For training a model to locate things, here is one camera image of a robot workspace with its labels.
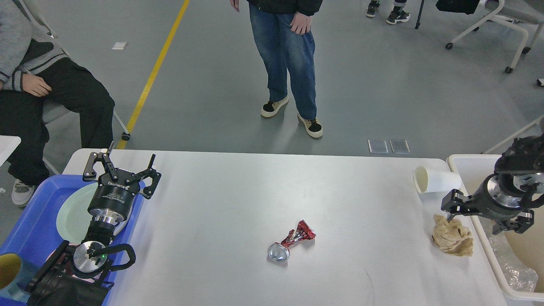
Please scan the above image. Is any white plastic bin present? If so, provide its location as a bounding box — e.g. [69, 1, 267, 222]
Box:
[447, 154, 544, 306]

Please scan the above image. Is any green plate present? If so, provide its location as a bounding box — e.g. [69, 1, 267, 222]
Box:
[57, 184, 133, 244]

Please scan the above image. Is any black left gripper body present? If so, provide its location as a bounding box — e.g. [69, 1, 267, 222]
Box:
[88, 181, 139, 224]

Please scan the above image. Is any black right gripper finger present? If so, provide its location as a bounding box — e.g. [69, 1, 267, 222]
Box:
[441, 189, 481, 221]
[492, 210, 534, 235]

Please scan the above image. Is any white floor tag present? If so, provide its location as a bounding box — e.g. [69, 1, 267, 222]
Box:
[111, 41, 128, 51]

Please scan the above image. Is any clear floor plate left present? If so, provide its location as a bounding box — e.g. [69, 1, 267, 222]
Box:
[368, 139, 389, 154]

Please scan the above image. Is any beige paper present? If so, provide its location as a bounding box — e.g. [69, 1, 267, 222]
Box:
[431, 214, 473, 256]

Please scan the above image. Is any seated person at left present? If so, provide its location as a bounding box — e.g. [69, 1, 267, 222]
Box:
[0, 0, 115, 207]

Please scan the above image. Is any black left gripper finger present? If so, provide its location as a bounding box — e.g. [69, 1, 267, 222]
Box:
[82, 141, 119, 184]
[125, 155, 162, 200]

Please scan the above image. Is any person in dark jeans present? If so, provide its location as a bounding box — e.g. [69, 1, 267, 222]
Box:
[365, 0, 411, 25]

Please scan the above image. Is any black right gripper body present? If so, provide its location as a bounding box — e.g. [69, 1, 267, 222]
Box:
[470, 176, 536, 221]

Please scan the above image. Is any dark blue mug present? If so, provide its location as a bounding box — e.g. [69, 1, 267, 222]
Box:
[0, 252, 39, 303]

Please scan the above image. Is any white office chair right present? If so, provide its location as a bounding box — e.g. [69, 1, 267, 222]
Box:
[416, 0, 544, 74]

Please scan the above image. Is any crushed red can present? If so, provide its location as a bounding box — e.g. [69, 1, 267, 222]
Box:
[267, 220, 316, 263]

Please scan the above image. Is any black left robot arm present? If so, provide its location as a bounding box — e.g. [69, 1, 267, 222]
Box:
[25, 148, 162, 306]

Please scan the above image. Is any white office chair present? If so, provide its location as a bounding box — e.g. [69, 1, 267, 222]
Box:
[416, 0, 544, 74]
[17, 0, 131, 176]

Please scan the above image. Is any person in blue jeans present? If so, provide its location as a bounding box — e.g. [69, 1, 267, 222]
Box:
[248, 0, 323, 139]

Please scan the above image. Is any aluminium foil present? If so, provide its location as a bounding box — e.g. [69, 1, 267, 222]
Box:
[484, 230, 538, 292]

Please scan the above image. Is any white office chair left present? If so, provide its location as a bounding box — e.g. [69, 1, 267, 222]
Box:
[17, 0, 131, 176]

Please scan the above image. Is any clear floor plate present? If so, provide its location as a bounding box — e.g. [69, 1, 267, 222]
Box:
[368, 139, 389, 154]
[389, 139, 411, 154]

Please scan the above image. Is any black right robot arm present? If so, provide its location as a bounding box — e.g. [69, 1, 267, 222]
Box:
[441, 136, 544, 235]

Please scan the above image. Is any white paper cup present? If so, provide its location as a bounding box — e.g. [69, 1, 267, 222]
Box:
[413, 166, 462, 193]

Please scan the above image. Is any clear floor plate right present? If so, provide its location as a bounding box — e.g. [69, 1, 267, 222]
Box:
[389, 139, 411, 154]

